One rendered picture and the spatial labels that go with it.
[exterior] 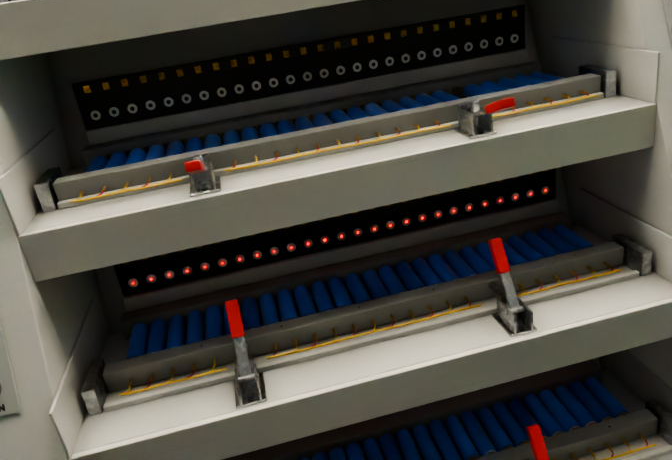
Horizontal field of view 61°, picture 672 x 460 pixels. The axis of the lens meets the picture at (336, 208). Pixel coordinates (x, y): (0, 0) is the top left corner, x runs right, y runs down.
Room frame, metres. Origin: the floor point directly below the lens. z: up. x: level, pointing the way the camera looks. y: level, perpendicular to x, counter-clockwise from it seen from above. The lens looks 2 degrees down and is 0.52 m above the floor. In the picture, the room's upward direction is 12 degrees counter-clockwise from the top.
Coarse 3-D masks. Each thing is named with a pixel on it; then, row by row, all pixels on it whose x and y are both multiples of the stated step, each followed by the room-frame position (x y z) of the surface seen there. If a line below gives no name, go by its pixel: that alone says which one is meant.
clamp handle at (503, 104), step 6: (474, 102) 0.55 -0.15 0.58; (498, 102) 0.49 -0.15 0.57; (504, 102) 0.48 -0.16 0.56; (510, 102) 0.48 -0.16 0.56; (474, 108) 0.55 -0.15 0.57; (486, 108) 0.51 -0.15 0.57; (492, 108) 0.50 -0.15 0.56; (498, 108) 0.49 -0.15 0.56; (504, 108) 0.48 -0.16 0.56; (474, 114) 0.54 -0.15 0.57; (480, 114) 0.53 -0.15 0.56
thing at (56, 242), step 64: (448, 64) 0.71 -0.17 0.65; (512, 64) 0.72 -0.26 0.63; (576, 64) 0.67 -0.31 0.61; (640, 64) 0.57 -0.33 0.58; (128, 128) 0.66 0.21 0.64; (512, 128) 0.56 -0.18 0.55; (576, 128) 0.55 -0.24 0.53; (640, 128) 0.57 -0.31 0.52; (0, 192) 0.47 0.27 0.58; (256, 192) 0.51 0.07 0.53; (320, 192) 0.52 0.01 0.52; (384, 192) 0.54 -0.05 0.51; (64, 256) 0.49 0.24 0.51; (128, 256) 0.51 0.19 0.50
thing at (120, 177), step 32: (480, 96) 0.59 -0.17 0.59; (512, 96) 0.59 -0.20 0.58; (544, 96) 0.60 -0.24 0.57; (576, 96) 0.61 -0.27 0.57; (320, 128) 0.57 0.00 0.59; (352, 128) 0.57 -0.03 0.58; (384, 128) 0.57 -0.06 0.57; (416, 128) 0.58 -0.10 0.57; (160, 160) 0.55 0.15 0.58; (224, 160) 0.55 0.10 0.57; (256, 160) 0.54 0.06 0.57; (64, 192) 0.53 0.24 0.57; (96, 192) 0.54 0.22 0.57
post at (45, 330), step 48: (0, 96) 0.51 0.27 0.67; (48, 96) 0.65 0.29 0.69; (0, 144) 0.49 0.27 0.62; (0, 240) 0.48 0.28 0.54; (0, 288) 0.48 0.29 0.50; (48, 288) 0.52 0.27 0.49; (96, 288) 0.66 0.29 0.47; (48, 336) 0.50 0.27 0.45; (48, 384) 0.48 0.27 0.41; (0, 432) 0.47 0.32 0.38; (48, 432) 0.48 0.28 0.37
